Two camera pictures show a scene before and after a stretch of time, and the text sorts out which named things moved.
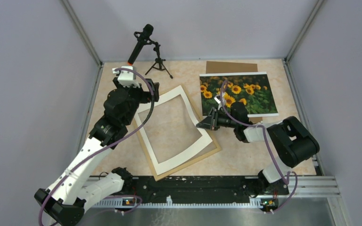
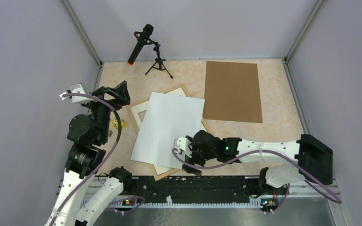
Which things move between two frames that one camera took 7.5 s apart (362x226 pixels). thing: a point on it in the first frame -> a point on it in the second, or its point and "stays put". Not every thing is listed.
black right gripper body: (215, 124) -> (199, 157)
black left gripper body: (137, 94) -> (117, 102)
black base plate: (201, 189) stays put
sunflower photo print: (252, 90) -> (167, 118)
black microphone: (143, 38) stays put
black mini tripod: (159, 64) stays put
